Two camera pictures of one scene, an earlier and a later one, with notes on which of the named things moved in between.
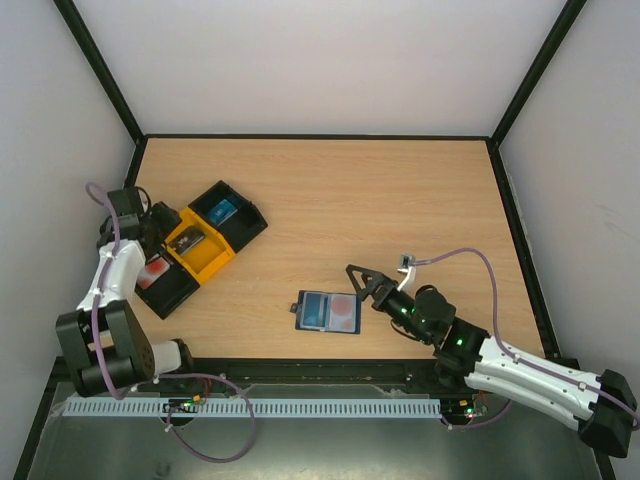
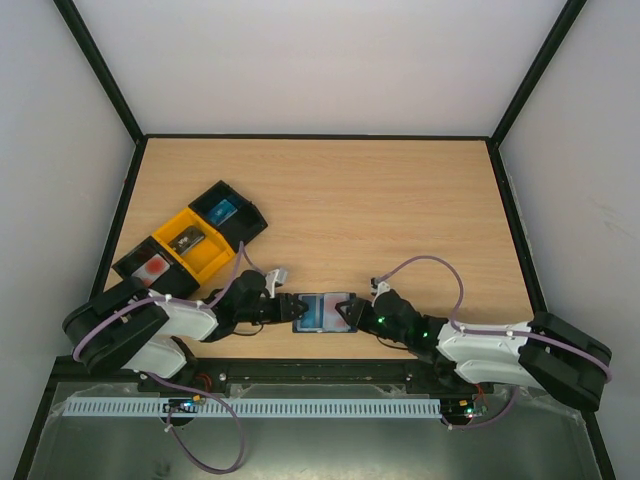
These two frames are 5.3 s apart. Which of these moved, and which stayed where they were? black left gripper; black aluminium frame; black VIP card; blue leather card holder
Moved: black left gripper
Stayed: black aluminium frame; blue leather card holder; black VIP card
